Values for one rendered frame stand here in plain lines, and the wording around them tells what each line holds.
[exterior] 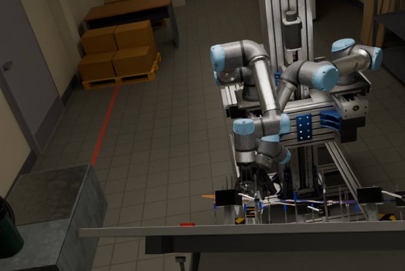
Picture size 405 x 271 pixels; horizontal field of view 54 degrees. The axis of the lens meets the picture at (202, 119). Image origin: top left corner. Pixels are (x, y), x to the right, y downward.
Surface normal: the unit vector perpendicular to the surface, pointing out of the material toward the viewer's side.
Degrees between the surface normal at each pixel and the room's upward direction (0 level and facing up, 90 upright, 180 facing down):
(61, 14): 90
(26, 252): 0
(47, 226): 0
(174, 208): 0
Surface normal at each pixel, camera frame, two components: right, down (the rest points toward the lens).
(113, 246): -0.18, -0.84
